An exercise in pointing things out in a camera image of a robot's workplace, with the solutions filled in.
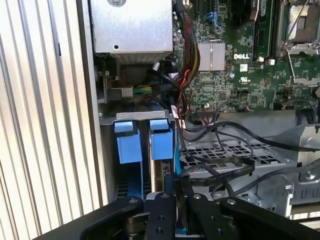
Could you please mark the metal disk bay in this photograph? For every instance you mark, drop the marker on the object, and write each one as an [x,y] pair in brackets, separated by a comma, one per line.
[140,115]

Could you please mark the silver power supply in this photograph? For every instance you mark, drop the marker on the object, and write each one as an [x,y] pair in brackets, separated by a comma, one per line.
[130,27]

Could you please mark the CPU socket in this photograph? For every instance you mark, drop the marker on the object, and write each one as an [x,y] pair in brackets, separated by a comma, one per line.
[310,30]

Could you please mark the silver chipset heat sink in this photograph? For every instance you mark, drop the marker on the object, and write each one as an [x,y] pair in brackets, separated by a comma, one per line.
[211,56]

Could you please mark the thin metal locking lever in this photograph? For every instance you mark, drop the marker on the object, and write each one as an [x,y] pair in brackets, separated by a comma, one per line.
[298,20]

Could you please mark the black RAM slot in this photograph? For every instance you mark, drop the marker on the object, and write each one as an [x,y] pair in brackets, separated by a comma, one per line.
[270,30]

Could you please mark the green motherboard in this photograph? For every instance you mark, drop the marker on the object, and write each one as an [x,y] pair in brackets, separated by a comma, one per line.
[225,90]

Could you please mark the hard disk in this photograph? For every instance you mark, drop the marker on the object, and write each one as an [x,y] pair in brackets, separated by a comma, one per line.
[161,145]

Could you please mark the small white connector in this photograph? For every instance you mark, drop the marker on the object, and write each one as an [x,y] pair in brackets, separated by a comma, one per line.
[156,67]

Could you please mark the blue disk carrier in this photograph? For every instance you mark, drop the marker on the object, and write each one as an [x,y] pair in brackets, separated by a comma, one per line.
[130,147]

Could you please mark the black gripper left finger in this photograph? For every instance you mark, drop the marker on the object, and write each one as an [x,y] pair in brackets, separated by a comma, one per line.
[160,215]

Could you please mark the black open PC case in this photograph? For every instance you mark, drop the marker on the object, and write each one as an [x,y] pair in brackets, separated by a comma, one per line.
[86,75]

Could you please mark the perforated metal drive cage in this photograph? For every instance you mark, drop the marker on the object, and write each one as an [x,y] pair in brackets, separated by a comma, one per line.
[275,130]

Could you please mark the blue board connector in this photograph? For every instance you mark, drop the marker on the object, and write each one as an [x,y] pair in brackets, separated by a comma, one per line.
[213,20]

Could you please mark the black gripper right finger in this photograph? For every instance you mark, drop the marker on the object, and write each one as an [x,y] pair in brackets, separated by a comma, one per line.
[205,215]

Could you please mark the green RAM stick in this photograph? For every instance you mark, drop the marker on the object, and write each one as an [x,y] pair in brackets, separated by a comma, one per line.
[260,37]

